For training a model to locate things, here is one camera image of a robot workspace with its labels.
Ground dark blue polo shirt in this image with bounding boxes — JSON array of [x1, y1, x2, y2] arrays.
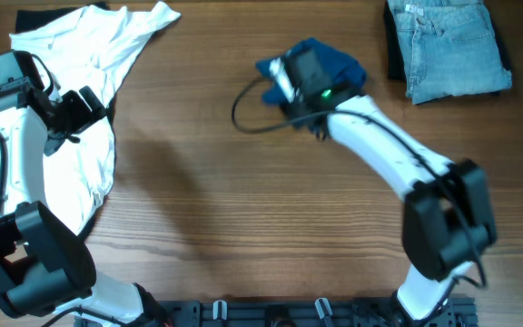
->
[[255, 37, 368, 134]]

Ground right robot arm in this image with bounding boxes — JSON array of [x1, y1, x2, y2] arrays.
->
[[269, 49, 497, 326]]

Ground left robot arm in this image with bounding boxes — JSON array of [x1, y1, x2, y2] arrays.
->
[[0, 50, 167, 326]]

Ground white shirt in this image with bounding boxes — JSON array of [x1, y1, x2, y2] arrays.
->
[[0, 2, 180, 233]]

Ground black folded garment under jeans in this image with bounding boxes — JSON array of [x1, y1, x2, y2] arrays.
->
[[382, 2, 513, 106]]

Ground light blue denim jeans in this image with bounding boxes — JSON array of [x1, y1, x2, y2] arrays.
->
[[387, 0, 513, 106]]

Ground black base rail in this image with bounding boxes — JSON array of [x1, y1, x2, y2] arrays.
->
[[74, 297, 479, 327]]

